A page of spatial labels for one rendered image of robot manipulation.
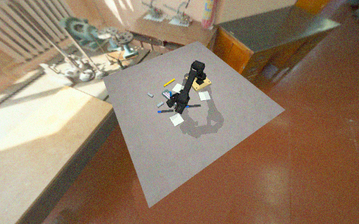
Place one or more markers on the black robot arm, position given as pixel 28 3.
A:
pixel 183 97

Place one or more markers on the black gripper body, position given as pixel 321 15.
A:
pixel 171 102

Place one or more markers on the grey keyboard with keys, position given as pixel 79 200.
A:
pixel 166 93

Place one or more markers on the white square paper sheet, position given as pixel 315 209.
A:
pixel 204 96

